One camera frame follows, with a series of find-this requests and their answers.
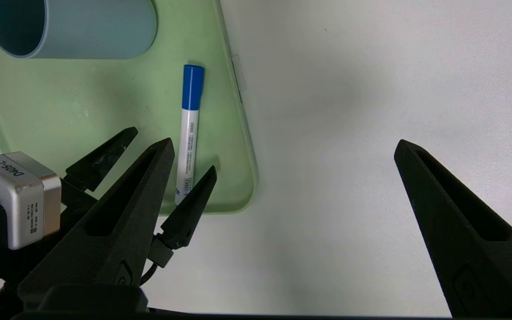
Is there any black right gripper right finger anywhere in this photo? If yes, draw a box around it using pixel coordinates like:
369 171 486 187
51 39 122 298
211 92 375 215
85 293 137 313
394 139 512 318

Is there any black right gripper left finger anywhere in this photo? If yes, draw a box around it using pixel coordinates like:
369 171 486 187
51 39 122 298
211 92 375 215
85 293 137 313
17 138 176 296

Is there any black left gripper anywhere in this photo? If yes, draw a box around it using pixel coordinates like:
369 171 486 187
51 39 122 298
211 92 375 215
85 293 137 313
0 127 139 287

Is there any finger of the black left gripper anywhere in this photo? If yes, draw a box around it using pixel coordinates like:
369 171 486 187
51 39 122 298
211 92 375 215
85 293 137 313
149 166 217 268

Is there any light green plastic tray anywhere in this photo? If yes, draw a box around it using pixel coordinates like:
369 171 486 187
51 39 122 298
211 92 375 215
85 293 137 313
0 0 259 216

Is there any blue and white marker pen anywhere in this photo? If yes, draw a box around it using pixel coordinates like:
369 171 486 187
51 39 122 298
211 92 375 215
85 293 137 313
175 64 205 206

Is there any blue-grey plastic cup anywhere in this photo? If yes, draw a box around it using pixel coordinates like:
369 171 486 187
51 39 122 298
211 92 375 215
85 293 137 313
0 0 158 60

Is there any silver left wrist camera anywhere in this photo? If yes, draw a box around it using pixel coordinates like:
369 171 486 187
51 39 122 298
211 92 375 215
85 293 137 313
0 151 62 250

